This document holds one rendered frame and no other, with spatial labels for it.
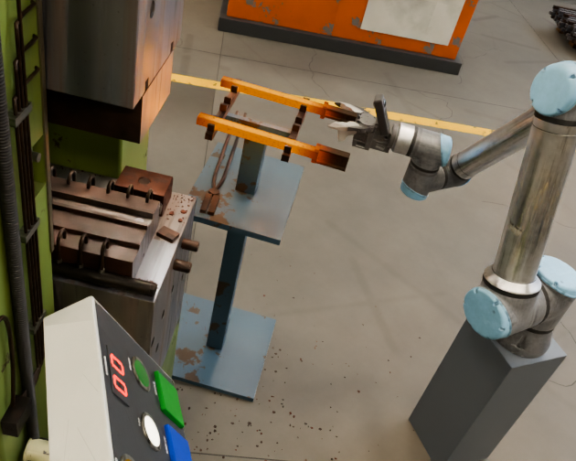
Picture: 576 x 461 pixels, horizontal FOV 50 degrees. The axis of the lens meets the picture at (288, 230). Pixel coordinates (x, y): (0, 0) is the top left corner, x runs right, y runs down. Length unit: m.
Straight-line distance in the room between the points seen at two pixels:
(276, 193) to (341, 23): 3.12
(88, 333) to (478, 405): 1.45
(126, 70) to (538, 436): 2.13
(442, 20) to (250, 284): 2.97
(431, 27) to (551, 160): 3.53
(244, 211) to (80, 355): 1.02
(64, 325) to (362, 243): 2.27
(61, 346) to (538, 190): 1.14
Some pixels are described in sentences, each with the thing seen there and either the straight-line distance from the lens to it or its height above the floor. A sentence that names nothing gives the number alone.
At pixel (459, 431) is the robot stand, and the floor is 0.23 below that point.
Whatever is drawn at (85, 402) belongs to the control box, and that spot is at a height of 1.19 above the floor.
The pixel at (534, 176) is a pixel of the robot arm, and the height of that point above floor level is 1.18.
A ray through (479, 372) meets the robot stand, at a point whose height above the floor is 0.47.
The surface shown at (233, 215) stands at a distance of 1.80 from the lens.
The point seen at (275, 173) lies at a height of 0.77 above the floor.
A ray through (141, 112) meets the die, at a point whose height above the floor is 1.33.
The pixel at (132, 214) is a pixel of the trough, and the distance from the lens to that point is 1.42.
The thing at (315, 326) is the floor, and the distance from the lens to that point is 2.61.
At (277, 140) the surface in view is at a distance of 1.65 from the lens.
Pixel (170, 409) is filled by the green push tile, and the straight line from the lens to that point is 1.04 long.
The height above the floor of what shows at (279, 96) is 1.04.
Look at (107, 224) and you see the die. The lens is 1.38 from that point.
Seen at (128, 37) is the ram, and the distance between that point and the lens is 0.99.
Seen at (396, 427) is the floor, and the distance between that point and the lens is 2.42.
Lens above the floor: 1.90
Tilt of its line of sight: 39 degrees down
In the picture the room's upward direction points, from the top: 15 degrees clockwise
